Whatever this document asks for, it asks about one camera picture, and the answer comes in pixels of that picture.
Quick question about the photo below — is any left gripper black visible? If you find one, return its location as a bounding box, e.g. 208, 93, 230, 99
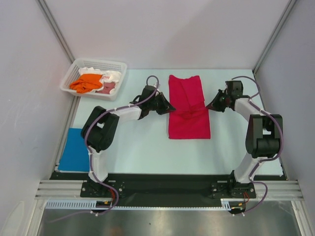
148, 92, 175, 115

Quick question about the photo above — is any red t shirt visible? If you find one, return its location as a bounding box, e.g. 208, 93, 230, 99
168, 75, 211, 140

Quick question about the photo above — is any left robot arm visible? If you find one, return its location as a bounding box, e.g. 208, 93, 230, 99
80, 85, 176, 198

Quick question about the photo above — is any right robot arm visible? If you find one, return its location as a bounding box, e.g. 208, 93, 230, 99
207, 76, 284, 199

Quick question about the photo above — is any maroon t shirt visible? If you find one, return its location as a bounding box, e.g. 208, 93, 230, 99
101, 82, 116, 94

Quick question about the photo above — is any white t shirt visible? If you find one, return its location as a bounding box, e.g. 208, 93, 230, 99
78, 67, 122, 94

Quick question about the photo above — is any white plastic basket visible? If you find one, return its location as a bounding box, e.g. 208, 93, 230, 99
60, 59, 127, 101

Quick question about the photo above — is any orange t shirt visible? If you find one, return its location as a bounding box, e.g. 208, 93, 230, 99
69, 74, 103, 93

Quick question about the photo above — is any folded blue t shirt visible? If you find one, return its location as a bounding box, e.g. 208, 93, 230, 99
57, 128, 90, 173

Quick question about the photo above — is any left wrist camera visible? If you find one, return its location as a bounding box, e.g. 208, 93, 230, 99
154, 83, 160, 92

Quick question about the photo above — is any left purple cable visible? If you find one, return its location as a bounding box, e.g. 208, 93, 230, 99
48, 75, 160, 223

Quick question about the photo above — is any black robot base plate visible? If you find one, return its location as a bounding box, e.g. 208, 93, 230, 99
50, 172, 286, 203

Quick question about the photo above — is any white slotted cable duct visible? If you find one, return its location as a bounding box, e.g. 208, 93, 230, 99
46, 199, 245, 211

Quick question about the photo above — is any right aluminium frame post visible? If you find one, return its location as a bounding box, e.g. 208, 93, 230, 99
252, 0, 298, 76

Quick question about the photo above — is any aluminium frame post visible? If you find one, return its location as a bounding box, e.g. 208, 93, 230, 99
36, 0, 75, 63
252, 0, 298, 76

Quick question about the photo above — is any left aluminium frame post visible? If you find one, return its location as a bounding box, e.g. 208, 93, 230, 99
36, 0, 75, 63

